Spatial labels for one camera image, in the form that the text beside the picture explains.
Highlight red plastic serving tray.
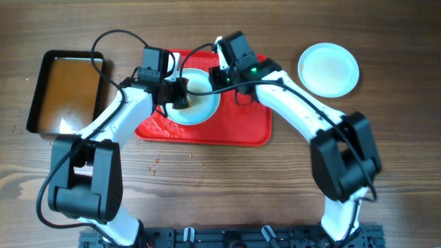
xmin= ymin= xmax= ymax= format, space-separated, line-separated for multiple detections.
xmin=134 ymin=49 xmax=273 ymax=147

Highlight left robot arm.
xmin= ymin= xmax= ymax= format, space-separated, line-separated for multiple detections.
xmin=39 ymin=48 xmax=186 ymax=247

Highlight green and orange sponge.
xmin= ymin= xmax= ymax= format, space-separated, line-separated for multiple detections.
xmin=172 ymin=97 xmax=189 ymax=110

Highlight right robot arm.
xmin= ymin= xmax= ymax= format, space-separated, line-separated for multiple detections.
xmin=209 ymin=31 xmax=382 ymax=246

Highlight white plate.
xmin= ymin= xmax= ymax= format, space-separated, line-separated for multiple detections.
xmin=165 ymin=68 xmax=221 ymax=125
xmin=298 ymin=43 xmax=360 ymax=98

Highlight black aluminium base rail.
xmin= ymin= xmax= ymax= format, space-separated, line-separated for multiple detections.
xmin=78 ymin=224 xmax=386 ymax=248

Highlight black water-filled tub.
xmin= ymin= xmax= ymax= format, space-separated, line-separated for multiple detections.
xmin=26 ymin=50 xmax=105 ymax=135

